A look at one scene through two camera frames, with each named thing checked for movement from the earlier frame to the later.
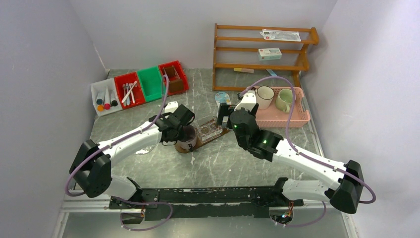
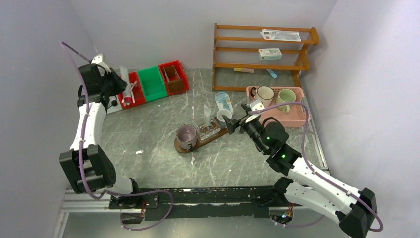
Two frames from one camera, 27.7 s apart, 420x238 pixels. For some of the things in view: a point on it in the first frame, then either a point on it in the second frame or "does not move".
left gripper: (173, 141) -> (122, 84)
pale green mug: (284, 99) does not move
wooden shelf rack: (237, 47) does not move
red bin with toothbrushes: (138, 96) does not move
